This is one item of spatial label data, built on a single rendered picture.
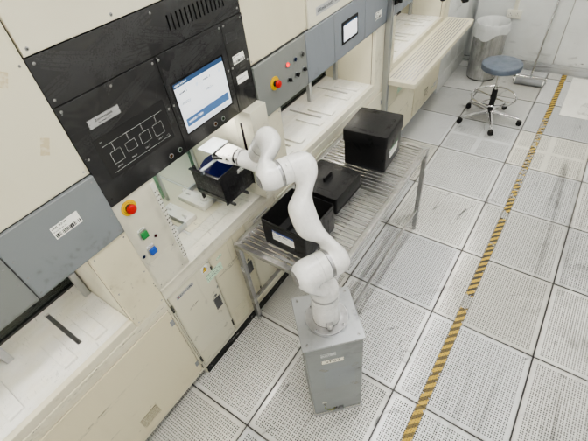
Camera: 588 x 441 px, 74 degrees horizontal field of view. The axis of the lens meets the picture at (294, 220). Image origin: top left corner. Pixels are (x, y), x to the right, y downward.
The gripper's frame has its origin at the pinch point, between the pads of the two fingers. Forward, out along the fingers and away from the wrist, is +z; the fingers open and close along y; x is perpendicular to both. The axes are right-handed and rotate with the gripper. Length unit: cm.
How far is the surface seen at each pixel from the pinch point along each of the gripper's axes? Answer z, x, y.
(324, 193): -41, -39, 33
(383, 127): -51, -23, 87
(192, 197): 21.6, -34.7, -7.7
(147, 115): -10, 38, -34
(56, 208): -11, 28, -78
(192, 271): -10, -44, -43
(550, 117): -128, -124, 323
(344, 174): -42, -38, 53
